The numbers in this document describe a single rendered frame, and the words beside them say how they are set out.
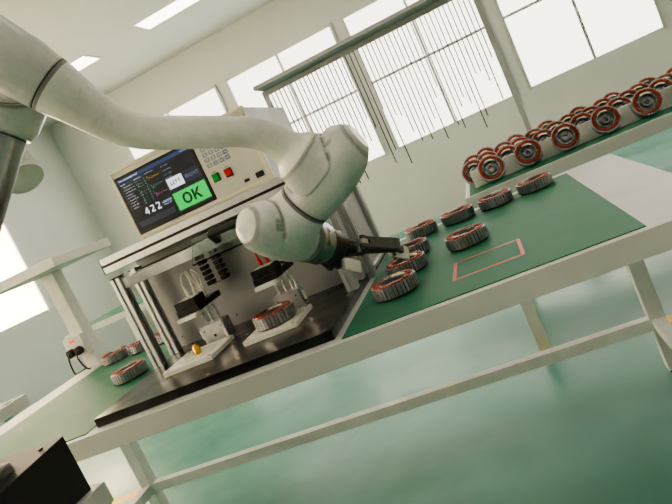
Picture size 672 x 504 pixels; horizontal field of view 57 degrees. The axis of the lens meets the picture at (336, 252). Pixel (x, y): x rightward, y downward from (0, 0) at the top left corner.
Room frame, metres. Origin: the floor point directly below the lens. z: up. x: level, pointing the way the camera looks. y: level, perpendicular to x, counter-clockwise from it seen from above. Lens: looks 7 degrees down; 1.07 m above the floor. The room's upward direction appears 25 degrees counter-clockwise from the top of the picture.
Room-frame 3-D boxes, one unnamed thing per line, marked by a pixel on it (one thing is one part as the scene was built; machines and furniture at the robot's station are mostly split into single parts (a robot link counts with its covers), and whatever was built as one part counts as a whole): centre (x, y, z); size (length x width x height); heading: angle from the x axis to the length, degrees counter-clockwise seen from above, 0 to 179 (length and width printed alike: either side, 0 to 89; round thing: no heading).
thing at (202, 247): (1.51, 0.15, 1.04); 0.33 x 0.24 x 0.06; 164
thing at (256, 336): (1.52, 0.21, 0.78); 0.15 x 0.15 x 0.01; 74
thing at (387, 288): (1.40, -0.09, 0.77); 0.11 x 0.11 x 0.04
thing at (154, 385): (1.57, 0.32, 0.76); 0.64 x 0.47 x 0.02; 74
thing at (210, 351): (1.59, 0.44, 0.78); 0.15 x 0.15 x 0.01; 74
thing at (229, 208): (1.86, 0.23, 1.09); 0.68 x 0.44 x 0.05; 74
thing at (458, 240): (1.57, -0.33, 0.77); 0.11 x 0.11 x 0.04
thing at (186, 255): (1.65, 0.30, 1.03); 0.62 x 0.01 x 0.03; 74
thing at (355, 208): (1.85, -0.10, 0.91); 0.28 x 0.03 x 0.32; 164
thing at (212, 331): (1.73, 0.40, 0.80); 0.08 x 0.05 x 0.06; 74
